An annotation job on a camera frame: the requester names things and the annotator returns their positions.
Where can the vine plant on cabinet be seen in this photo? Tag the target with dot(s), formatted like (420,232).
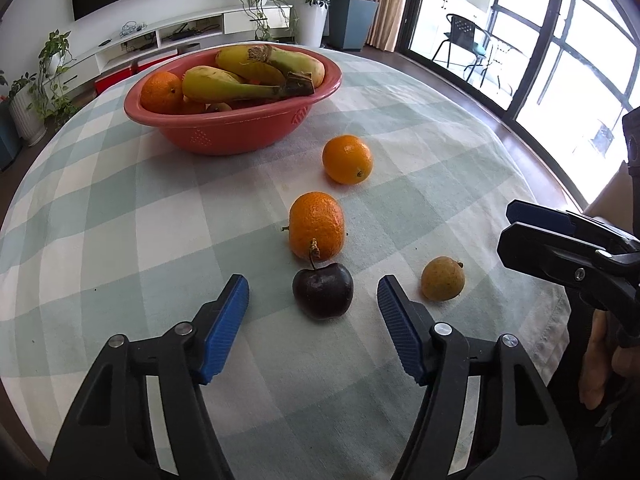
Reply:
(55,42)

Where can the glass sliding door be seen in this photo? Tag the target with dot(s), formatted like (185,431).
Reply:
(547,25)

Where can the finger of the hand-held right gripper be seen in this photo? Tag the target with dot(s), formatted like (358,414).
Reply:
(535,250)
(540,214)

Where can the dark purple plum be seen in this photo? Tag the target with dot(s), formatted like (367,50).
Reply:
(322,292)

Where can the black media device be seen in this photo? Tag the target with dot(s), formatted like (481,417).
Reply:
(185,35)

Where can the red storage box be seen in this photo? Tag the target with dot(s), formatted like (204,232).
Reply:
(157,61)
(114,80)

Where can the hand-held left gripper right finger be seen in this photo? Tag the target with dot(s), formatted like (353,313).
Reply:
(400,330)

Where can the yellow banana green stem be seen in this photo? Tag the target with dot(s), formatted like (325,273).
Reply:
(245,65)

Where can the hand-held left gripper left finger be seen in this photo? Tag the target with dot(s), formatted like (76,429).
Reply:
(225,330)

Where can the plant in dark square pot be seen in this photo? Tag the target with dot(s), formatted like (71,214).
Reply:
(352,22)

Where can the red plastic colander basket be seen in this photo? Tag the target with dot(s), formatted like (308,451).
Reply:
(225,132)

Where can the leafy plant in white pot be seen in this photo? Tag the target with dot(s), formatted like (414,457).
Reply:
(312,25)

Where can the white low media cabinet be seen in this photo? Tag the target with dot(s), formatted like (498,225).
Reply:
(245,20)

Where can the black metal patio chair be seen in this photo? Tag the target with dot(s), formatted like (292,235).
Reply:
(462,25)

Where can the yellow banana brown woody stem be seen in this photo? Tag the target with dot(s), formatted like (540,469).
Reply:
(220,85)

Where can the person's right hand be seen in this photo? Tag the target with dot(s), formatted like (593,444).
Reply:
(597,365)

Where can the beige curtain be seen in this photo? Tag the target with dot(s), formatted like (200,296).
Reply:
(390,5)

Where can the brown longan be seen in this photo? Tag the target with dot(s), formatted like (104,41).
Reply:
(442,280)

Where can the dark grey bin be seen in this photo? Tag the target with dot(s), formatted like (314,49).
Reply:
(7,140)

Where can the bumpy-skinned mandarin orange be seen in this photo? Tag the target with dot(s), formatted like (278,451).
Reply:
(316,225)

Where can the beige dining chair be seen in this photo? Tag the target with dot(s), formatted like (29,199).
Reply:
(607,200)

